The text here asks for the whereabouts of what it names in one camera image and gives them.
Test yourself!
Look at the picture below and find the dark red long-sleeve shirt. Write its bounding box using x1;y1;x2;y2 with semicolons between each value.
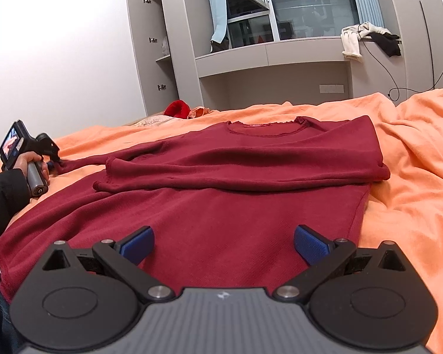
0;115;391;303

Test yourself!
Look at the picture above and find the window with grey frame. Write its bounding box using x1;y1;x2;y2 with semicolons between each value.
203;0;363;51

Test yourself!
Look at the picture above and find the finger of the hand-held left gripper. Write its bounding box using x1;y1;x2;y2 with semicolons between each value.
44;157;64;175

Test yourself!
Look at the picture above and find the grey window ledge cabinet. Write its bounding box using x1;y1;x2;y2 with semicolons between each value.
194;38;352;79

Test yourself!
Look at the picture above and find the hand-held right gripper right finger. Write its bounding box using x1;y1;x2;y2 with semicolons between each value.
273;225;407;303

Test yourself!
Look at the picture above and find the small orange cloth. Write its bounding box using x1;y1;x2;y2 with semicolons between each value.
187;106;215;119

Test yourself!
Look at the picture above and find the orange blanket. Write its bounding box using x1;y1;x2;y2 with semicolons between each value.
0;81;443;354

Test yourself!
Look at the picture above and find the person's left hand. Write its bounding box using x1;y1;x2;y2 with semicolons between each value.
12;150;49;189

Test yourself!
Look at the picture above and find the black cable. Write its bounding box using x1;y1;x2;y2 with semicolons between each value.
357;24;443;100

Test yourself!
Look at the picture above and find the black garment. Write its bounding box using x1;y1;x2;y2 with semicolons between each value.
368;32;402;58

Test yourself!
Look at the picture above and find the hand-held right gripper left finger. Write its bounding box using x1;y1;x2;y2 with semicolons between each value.
40;226;176;303

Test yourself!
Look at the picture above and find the person's left forearm black sleeve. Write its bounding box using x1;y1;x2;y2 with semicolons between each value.
0;169;32;248

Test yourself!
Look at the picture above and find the bright red plush cloth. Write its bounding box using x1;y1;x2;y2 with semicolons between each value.
164;100;191;119

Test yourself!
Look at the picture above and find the pale patterned pillow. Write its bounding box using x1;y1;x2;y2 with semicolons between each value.
133;115;175;127

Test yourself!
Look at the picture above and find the light blue curtain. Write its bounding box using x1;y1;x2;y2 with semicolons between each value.
204;0;230;44

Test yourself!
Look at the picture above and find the white garment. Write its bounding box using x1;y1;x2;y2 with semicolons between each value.
341;22;391;62

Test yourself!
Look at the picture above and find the grey open wardrobe door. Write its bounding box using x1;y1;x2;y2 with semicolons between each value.
126;0;179;117

